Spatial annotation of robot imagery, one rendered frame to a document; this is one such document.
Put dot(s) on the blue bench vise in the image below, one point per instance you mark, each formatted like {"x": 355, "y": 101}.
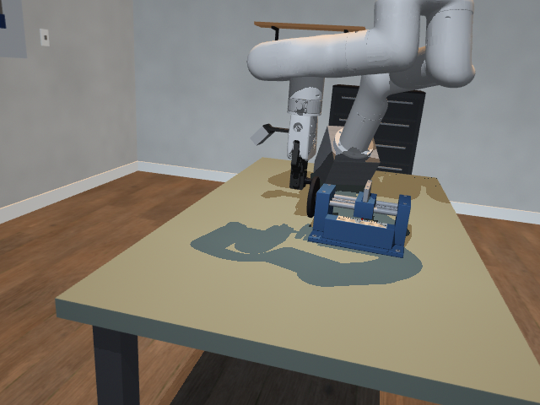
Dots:
{"x": 357, "y": 234}

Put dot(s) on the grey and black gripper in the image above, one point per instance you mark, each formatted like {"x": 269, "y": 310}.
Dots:
{"x": 302, "y": 144}

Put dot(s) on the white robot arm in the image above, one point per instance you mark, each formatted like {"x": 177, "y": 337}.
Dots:
{"x": 387, "y": 57}

